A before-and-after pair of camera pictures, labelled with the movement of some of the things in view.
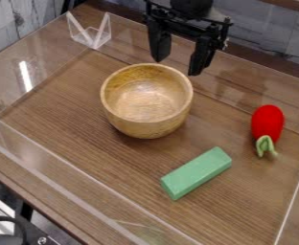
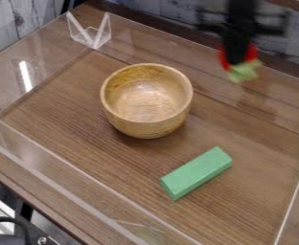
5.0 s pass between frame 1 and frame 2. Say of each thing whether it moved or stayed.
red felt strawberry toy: moved
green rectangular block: stayed
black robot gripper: moved
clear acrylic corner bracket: stayed
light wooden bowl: stayed
